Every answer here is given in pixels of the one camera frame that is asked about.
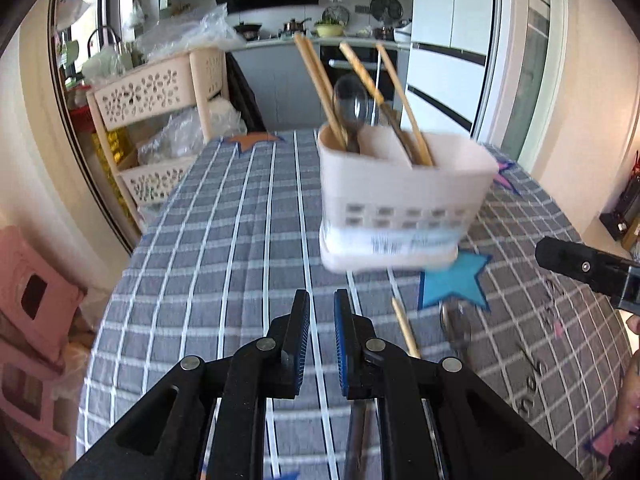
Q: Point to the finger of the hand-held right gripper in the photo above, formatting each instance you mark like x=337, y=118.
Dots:
x=565, y=257

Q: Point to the dark hanging cloth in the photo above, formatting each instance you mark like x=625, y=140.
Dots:
x=242, y=95

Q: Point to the gold foil packaging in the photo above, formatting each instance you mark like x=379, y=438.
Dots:
x=112, y=170

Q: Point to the grey kitchen counter cabinet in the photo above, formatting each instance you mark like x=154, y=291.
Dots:
x=280, y=80

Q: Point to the black curved faucet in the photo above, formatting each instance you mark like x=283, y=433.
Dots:
x=92, y=40

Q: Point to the black plastic spoon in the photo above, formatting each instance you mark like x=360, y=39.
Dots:
x=455, y=325
x=350, y=100

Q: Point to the black wok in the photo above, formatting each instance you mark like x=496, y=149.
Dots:
x=247, y=30

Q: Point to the white refrigerator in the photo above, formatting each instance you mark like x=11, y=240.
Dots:
x=445, y=20

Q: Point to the black built-in oven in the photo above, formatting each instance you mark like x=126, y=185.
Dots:
x=369, y=57

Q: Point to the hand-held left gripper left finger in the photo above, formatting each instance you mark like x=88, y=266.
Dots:
x=301, y=332

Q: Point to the beige plastic utensil holder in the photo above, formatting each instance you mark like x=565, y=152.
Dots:
x=400, y=185

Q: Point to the clear crumpled plastic bag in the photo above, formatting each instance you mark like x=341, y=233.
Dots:
x=190, y=35

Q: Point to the black plastic utensil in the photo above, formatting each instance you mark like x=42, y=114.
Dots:
x=356, y=440

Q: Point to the pink plastic stool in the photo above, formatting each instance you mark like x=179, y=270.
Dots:
x=25, y=395
x=30, y=285

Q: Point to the white pot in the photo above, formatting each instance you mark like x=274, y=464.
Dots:
x=402, y=34

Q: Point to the beige perforated storage cart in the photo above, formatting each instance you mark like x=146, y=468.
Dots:
x=140, y=90

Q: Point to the green bowl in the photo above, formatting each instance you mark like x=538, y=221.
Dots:
x=330, y=30

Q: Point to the hanging white plastic bag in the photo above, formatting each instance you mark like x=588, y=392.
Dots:
x=72, y=2

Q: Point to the patterned wooden chopstick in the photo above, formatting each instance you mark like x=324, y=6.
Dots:
x=360, y=72
x=400, y=95

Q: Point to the grey checked star tablecloth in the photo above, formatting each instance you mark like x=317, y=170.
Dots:
x=225, y=260

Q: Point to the copper cooking pot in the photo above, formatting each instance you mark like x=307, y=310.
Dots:
x=296, y=26

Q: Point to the clear plastic bag bundle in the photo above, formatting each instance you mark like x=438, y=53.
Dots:
x=180, y=135

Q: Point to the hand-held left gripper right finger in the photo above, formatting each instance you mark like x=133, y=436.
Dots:
x=341, y=340

